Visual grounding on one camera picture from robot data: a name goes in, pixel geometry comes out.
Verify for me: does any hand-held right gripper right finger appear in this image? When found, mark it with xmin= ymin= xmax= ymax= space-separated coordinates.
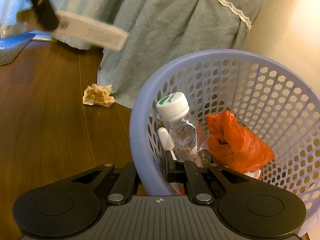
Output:
xmin=164 ymin=152 xmax=274 ymax=202

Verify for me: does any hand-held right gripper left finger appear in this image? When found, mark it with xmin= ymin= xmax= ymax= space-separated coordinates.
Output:
xmin=41 ymin=162 xmax=138 ymax=204

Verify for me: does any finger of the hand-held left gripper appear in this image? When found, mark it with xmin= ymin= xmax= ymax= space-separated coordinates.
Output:
xmin=19 ymin=0 xmax=60 ymax=32

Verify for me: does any white plastic spoon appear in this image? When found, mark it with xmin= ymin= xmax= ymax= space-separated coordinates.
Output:
xmin=157 ymin=127 xmax=177 ymax=161

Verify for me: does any lilac plastic mesh wastebasket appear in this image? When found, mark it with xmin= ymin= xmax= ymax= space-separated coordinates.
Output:
xmin=129 ymin=49 xmax=320 ymax=238

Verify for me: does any white and yellow medicine box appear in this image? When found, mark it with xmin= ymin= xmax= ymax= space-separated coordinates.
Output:
xmin=51 ymin=10 xmax=130 ymax=52

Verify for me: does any crushed clear plastic bottle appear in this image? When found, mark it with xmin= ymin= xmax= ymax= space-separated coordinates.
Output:
xmin=156 ymin=92 xmax=214 ymax=168

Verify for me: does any red plastic bag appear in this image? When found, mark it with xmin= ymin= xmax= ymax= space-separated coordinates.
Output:
xmin=205 ymin=110 xmax=275 ymax=180

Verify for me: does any grey and blue doormat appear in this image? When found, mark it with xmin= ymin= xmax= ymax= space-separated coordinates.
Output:
xmin=0 ymin=33 xmax=37 ymax=67

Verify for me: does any light blue starred curtain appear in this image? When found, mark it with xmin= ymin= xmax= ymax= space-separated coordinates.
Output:
xmin=0 ymin=0 xmax=140 ymax=51

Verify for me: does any crumpled brown paper ball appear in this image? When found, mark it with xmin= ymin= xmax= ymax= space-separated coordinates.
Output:
xmin=82 ymin=83 xmax=115 ymax=108

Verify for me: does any grey curtain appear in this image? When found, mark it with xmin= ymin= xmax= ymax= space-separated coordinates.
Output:
xmin=96 ymin=0 xmax=273 ymax=109

